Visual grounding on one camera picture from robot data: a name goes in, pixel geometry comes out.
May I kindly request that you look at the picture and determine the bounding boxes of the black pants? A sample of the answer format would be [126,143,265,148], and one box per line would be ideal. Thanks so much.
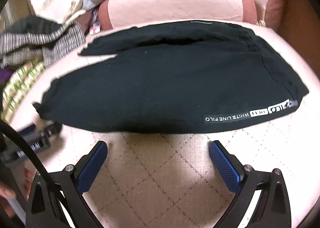
[34,21,309,134]

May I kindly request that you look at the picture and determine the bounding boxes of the person's hand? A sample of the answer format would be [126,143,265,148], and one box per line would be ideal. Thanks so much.
[1,168,34,218]

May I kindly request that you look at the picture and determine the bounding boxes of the pink quilted mattress cover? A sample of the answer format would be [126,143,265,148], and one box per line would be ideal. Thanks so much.
[7,19,320,228]

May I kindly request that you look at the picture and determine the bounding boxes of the green white patterned cloth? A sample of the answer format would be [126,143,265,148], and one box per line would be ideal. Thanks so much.
[1,58,45,123]

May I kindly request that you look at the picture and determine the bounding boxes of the purple garment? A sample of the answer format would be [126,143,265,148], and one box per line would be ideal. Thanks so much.
[0,67,15,88]

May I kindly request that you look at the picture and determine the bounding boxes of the black white houndstooth garment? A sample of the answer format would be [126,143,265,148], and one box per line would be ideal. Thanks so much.
[1,15,86,67]

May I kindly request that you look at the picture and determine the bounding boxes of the red white blue packet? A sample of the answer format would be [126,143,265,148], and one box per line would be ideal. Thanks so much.
[89,9,101,36]

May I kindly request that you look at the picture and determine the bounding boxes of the cream tassel knot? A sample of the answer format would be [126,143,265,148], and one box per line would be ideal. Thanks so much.
[257,20,266,27]

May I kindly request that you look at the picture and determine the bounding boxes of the pink bolster cushion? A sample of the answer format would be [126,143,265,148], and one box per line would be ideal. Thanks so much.
[98,0,257,31]

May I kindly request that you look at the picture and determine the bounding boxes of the black cable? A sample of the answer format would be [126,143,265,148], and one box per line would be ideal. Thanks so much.
[0,119,75,228]

